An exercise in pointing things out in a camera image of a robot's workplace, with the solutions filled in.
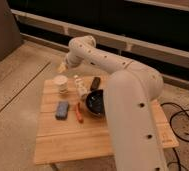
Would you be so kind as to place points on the white ceramic cup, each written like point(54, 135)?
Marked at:
point(61, 82)

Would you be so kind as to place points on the small black box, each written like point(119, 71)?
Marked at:
point(95, 84)

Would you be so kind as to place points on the grey cabinet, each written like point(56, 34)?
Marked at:
point(10, 37)

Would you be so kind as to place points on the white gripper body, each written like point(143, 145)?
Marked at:
point(62, 67)

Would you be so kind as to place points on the wooden table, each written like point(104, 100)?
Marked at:
point(68, 140)

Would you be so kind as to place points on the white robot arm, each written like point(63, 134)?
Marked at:
point(128, 93)

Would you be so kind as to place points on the blue grey sponge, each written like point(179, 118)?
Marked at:
point(62, 110)

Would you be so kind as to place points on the white tube bottle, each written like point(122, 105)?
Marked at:
point(81, 88)

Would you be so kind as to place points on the dark ceramic bowl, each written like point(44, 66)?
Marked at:
point(95, 104)

